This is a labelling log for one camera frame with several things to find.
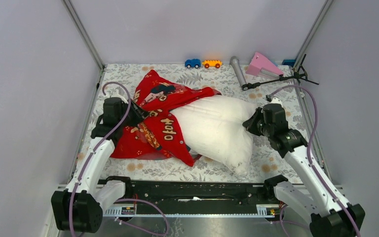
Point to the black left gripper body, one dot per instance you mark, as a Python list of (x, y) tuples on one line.
[(131, 119)]

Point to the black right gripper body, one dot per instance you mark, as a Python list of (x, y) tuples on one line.
[(268, 129)]

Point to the red cartoon print pillowcase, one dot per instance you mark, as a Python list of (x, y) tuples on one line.
[(160, 132)]

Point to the white pillow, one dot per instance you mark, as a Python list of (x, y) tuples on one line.
[(213, 127)]

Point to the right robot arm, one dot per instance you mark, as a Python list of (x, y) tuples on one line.
[(326, 210)]

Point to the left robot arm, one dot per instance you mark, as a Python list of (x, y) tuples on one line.
[(80, 206)]

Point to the pink wedge block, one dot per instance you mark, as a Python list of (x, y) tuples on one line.
[(261, 65)]

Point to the black tripod stand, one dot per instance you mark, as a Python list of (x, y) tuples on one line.
[(299, 74)]

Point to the silver microphone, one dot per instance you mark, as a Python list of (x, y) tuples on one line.
[(234, 62)]

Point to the blue block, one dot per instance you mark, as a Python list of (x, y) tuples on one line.
[(289, 62)]

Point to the blue toy car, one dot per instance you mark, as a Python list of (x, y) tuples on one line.
[(193, 63)]

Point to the yellow toy car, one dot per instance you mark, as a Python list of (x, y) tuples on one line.
[(211, 64)]

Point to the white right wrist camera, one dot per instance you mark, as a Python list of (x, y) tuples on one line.
[(273, 100)]

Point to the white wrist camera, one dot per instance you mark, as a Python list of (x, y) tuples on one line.
[(273, 100), (119, 99)]

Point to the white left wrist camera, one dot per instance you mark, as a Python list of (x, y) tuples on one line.
[(119, 99)]

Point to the right aluminium frame post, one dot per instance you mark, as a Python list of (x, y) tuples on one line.
[(319, 19)]

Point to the aluminium frame post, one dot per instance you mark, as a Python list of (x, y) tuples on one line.
[(319, 19), (83, 33)]

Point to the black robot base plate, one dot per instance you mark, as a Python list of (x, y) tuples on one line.
[(161, 193)]

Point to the slotted aluminium rail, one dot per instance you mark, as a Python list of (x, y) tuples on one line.
[(192, 211)]

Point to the left aluminium frame post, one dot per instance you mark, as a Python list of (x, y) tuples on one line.
[(83, 33)]

